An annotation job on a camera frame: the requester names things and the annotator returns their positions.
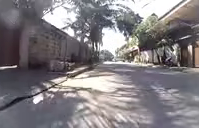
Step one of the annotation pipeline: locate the distant tree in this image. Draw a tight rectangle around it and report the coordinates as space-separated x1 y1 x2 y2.
99 49 115 63

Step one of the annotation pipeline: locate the concrete kerb strip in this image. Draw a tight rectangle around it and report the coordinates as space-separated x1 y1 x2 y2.
0 63 96 114

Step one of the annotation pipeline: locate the distant pale building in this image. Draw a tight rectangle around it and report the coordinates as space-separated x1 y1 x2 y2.
115 43 141 63

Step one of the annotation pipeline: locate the group of tall trees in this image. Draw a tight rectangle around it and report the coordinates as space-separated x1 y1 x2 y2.
61 0 144 64

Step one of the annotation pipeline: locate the grey concrete road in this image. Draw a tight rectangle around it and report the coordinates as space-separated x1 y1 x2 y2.
0 61 199 128

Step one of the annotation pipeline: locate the parked motorbike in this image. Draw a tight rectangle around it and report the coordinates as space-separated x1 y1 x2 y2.
162 55 177 67

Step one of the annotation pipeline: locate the reddish brown gate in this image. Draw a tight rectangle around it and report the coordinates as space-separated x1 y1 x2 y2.
0 14 21 68

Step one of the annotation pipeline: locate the pale boundary wall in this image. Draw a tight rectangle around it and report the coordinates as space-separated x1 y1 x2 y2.
138 45 182 66

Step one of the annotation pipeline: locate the grey block wall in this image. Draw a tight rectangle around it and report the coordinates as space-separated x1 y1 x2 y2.
18 18 94 70

